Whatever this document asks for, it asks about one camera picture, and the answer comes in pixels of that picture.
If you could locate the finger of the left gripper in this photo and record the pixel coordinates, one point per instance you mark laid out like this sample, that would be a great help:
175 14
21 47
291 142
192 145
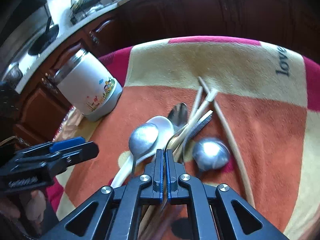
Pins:
74 155
65 144

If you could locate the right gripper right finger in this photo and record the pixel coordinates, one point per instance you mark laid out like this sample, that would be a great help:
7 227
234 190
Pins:
215 212

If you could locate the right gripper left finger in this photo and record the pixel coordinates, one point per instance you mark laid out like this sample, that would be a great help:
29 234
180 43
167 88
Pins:
114 213

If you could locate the long wooden chopstick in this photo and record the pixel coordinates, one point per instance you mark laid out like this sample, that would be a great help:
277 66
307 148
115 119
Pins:
236 153

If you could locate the large steel spoon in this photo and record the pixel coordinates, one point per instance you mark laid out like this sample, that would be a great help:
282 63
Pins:
210 153

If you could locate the steel fork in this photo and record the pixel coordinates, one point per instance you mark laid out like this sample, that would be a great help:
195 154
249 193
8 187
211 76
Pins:
173 138

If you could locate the long-handled steel spoon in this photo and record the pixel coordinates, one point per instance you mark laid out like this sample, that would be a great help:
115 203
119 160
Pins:
141 141

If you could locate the dark wooden kitchen cabinets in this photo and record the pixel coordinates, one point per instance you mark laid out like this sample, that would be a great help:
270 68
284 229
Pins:
293 24

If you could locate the left hand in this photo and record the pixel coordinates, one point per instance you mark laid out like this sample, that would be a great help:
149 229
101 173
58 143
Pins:
33 205

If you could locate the pale wooden chopstick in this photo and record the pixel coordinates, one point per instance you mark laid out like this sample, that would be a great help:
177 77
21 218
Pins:
196 102
191 133
209 98

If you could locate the white cartoon thermos jar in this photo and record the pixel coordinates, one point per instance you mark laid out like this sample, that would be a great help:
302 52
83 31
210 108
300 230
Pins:
85 82

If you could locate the white ceramic spoon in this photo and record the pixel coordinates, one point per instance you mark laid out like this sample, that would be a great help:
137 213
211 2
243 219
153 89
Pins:
166 131

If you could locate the small steel teaspoon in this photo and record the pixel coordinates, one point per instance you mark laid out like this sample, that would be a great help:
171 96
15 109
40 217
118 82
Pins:
178 116

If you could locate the black frying pan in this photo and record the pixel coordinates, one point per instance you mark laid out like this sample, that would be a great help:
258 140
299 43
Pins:
45 39

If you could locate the colourful fleece blanket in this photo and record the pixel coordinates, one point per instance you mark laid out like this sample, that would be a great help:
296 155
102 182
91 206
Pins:
268 94

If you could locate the dish drying rack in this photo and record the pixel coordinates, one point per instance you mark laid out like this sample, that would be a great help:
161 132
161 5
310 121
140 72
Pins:
80 9

